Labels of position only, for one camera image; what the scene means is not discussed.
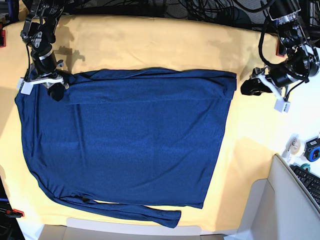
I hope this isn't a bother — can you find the green tape roll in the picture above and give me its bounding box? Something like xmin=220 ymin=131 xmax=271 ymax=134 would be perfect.
xmin=300 ymin=163 xmax=311 ymax=172

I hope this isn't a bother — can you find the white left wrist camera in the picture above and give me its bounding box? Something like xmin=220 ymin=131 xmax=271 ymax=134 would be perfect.
xmin=274 ymin=98 xmax=291 ymax=113

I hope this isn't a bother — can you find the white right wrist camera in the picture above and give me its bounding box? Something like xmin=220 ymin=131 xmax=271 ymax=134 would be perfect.
xmin=17 ymin=77 xmax=34 ymax=95

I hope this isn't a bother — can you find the red clamp lower left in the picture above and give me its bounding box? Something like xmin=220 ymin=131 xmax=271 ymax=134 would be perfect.
xmin=0 ymin=208 xmax=25 ymax=218

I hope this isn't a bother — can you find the white partition panel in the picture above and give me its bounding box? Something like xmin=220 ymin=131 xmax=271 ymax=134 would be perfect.
xmin=235 ymin=154 xmax=320 ymax=240

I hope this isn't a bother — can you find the blue long-sleeve shirt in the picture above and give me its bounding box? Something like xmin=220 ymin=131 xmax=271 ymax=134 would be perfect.
xmin=14 ymin=68 xmax=237 ymax=228

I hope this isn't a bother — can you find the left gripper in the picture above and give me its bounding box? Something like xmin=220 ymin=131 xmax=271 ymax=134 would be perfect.
xmin=240 ymin=67 xmax=284 ymax=97

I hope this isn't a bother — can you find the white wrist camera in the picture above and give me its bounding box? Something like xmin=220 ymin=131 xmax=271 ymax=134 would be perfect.
xmin=274 ymin=98 xmax=291 ymax=113
xmin=17 ymin=77 xmax=34 ymax=95

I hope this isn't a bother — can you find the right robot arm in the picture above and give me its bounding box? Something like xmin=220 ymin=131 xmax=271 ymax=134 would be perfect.
xmin=20 ymin=0 xmax=69 ymax=102

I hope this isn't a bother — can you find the black keyboard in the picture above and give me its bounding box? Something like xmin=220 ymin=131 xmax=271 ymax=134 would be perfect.
xmin=290 ymin=165 xmax=320 ymax=206

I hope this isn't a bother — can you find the red clamp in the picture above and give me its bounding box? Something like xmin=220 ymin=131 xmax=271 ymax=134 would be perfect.
xmin=0 ymin=208 xmax=25 ymax=218
xmin=0 ymin=22 xmax=6 ymax=48

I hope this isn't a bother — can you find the yellow table cloth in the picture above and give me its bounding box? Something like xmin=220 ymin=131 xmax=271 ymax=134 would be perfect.
xmin=0 ymin=16 xmax=282 ymax=232

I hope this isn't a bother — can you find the clear tape roll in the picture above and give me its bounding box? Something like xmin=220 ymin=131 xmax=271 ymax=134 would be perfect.
xmin=281 ymin=134 xmax=306 ymax=163

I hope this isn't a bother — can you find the blue tape measure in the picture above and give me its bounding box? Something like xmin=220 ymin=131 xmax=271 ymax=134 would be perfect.
xmin=304 ymin=138 xmax=320 ymax=162

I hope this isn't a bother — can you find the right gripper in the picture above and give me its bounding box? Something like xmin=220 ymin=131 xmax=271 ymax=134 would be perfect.
xmin=25 ymin=74 xmax=69 ymax=102

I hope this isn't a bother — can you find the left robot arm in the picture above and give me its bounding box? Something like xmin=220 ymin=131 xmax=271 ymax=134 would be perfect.
xmin=240 ymin=0 xmax=320 ymax=96

